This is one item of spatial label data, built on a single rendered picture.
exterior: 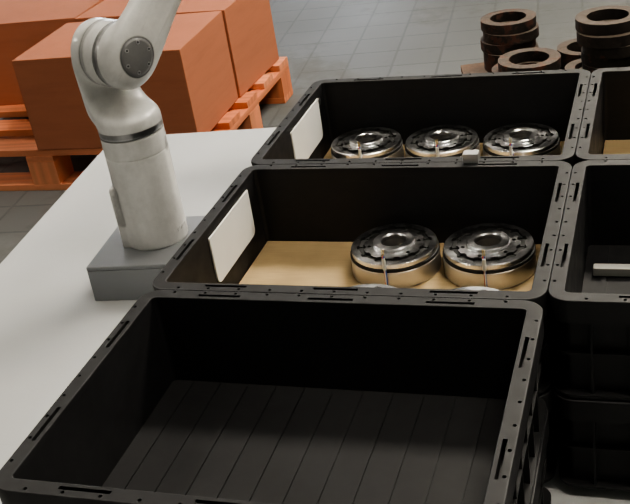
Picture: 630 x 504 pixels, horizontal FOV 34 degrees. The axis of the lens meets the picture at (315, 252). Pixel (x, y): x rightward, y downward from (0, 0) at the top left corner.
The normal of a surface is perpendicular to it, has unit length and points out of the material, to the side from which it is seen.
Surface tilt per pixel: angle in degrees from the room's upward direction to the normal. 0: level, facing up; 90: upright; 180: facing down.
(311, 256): 0
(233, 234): 90
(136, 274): 90
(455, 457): 0
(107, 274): 90
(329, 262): 0
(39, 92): 90
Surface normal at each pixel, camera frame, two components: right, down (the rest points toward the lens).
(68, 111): -0.25, 0.49
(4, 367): -0.14, -0.87
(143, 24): 0.62, 0.11
